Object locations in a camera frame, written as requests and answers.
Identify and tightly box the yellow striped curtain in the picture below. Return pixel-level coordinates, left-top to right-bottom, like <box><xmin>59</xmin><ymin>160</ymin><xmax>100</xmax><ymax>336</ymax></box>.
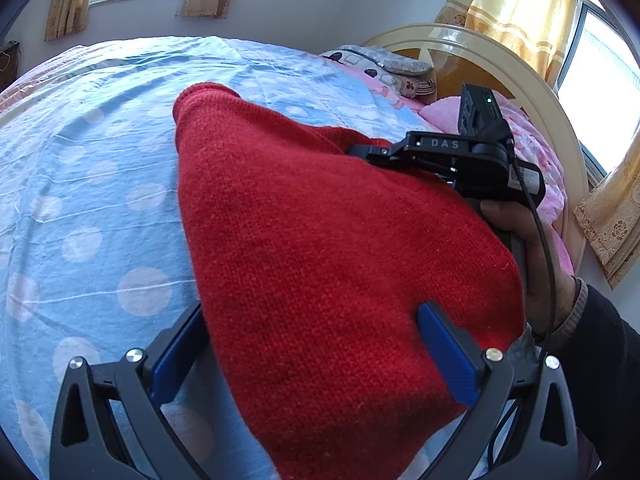
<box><xmin>435</xmin><ymin>0</ymin><xmax>581</xmax><ymax>92</ymax></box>

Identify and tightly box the bed with blue pink sheet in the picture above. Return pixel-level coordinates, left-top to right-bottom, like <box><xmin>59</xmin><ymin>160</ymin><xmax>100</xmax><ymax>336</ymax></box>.
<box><xmin>0</xmin><ymin>35</ymin><xmax>571</xmax><ymax>480</ymax></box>

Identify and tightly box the cream wooden headboard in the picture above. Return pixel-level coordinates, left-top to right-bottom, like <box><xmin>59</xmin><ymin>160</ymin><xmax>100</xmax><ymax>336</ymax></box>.
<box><xmin>360</xmin><ymin>22</ymin><xmax>592</xmax><ymax>281</ymax></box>

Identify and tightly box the large side window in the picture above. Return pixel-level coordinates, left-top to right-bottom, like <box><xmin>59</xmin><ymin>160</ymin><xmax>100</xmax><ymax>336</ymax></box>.
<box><xmin>555</xmin><ymin>0</ymin><xmax>640</xmax><ymax>186</ymax></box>

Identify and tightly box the grey patterned pillow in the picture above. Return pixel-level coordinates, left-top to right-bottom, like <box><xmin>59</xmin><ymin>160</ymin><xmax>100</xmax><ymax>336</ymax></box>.
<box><xmin>320</xmin><ymin>45</ymin><xmax>436</xmax><ymax>99</ymax></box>

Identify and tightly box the person's right forearm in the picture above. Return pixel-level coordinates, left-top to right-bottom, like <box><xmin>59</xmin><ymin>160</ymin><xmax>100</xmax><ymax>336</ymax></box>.
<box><xmin>544</xmin><ymin>277</ymin><xmax>640</xmax><ymax>480</ymax></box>

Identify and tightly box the beige floral patterned curtain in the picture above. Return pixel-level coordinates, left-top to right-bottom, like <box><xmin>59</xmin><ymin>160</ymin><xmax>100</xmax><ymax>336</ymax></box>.
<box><xmin>574</xmin><ymin>150</ymin><xmax>640</xmax><ymax>287</ymax></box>

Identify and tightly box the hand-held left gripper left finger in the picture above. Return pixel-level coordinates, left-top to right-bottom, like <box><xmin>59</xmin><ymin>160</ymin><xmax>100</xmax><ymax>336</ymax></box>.
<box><xmin>49</xmin><ymin>302</ymin><xmax>211</xmax><ymax>480</ymax></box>

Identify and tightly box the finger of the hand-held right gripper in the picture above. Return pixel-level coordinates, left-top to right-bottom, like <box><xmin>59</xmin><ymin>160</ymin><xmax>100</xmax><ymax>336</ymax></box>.
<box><xmin>347</xmin><ymin>142</ymin><xmax>416</xmax><ymax>167</ymax></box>

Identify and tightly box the person's right hand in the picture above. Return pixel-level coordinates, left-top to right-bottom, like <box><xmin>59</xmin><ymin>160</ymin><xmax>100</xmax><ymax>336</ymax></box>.
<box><xmin>480</xmin><ymin>200</ymin><xmax>577</xmax><ymax>340</ymax></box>

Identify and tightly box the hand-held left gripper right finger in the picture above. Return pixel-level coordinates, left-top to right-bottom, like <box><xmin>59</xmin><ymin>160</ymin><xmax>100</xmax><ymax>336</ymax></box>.
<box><xmin>417</xmin><ymin>301</ymin><xmax>581</xmax><ymax>480</ymax></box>

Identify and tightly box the red knitted sweater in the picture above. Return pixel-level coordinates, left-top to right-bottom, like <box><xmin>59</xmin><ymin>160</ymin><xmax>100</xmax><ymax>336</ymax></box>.
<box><xmin>172</xmin><ymin>82</ymin><xmax>526</xmax><ymax>480</ymax></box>

